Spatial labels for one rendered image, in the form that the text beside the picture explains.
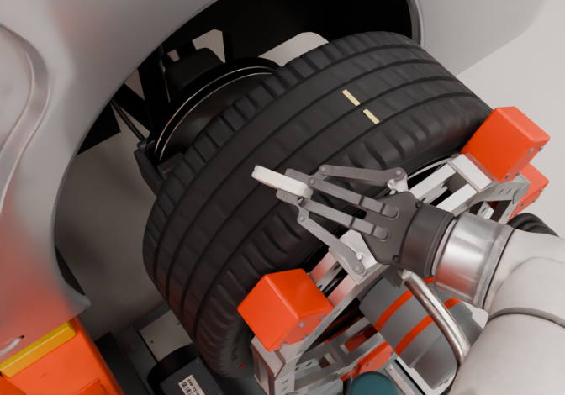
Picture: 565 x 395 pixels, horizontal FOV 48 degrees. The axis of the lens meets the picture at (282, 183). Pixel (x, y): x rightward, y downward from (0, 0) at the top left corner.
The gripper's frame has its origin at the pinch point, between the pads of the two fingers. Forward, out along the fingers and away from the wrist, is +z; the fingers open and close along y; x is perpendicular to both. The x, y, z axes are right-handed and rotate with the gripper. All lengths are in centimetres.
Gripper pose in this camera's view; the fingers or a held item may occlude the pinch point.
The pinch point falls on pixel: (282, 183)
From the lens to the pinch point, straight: 75.5
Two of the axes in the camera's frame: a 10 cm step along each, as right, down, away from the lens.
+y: 4.1, -9.1, 1.0
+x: -3.4, -2.5, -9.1
